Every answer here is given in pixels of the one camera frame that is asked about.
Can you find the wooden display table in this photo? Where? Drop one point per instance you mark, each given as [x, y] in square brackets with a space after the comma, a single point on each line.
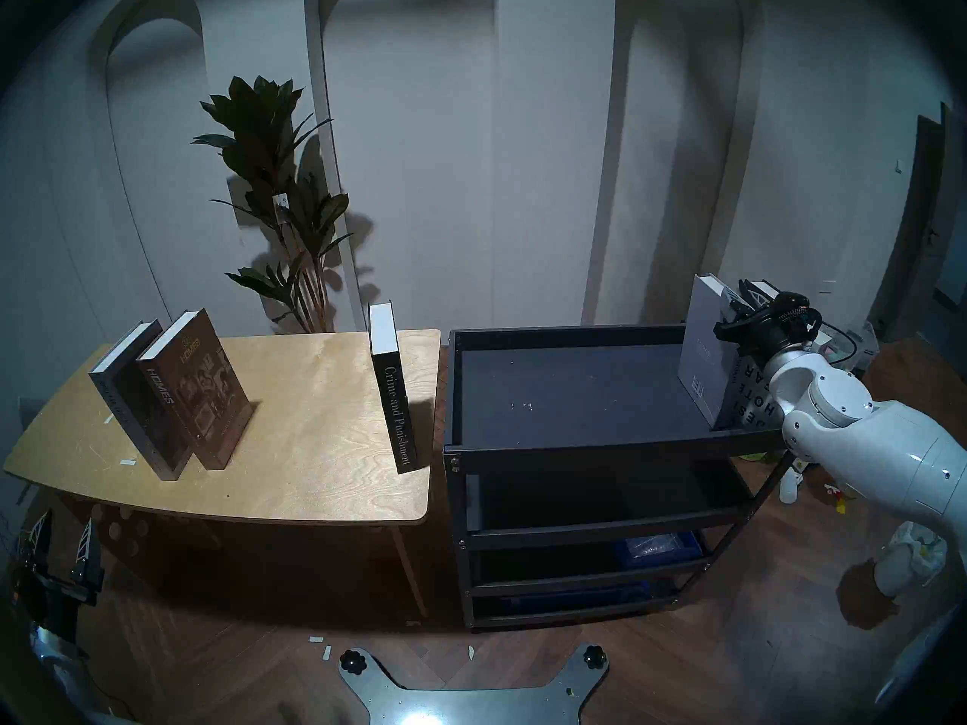
[302, 429]

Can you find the dark door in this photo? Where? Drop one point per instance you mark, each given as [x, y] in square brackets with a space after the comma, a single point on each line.
[925, 232]

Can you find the grey Special Issue book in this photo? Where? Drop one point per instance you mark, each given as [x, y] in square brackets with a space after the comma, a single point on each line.
[143, 414]

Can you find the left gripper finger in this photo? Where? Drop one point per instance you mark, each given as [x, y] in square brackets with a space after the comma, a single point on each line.
[36, 542]
[87, 561]

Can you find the black Crime and Punishment book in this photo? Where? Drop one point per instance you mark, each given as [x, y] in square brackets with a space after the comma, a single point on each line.
[393, 399]

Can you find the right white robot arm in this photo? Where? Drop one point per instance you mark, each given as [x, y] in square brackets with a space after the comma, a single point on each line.
[891, 444]

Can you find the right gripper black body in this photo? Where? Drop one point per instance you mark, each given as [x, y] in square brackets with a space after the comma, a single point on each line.
[782, 323]

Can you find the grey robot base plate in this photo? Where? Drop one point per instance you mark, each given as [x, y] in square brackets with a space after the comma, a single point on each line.
[468, 701]

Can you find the black metal shelf cart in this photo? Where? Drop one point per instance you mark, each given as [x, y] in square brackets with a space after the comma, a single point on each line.
[574, 399]

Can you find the small white bottle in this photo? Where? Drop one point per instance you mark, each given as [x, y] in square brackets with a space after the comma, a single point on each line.
[789, 485]

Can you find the tall green potted plant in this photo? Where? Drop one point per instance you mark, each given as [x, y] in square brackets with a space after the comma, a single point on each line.
[261, 134]

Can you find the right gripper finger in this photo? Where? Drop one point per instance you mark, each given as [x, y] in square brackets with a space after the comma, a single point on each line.
[754, 294]
[733, 329]

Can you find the white bagged trash bin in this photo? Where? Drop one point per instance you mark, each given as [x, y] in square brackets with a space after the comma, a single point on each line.
[910, 557]

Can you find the grey Discontent book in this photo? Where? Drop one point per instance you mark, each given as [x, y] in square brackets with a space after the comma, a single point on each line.
[706, 353]

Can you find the white Designhotels Yearbook book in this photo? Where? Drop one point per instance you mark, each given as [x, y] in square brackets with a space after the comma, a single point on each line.
[755, 399]

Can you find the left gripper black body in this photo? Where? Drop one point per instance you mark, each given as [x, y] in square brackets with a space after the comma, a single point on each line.
[53, 599]

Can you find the blue plastic bin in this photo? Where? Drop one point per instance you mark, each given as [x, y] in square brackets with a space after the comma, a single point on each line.
[657, 548]
[582, 595]

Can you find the brown Homes book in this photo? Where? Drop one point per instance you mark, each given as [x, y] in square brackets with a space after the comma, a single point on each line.
[200, 391]

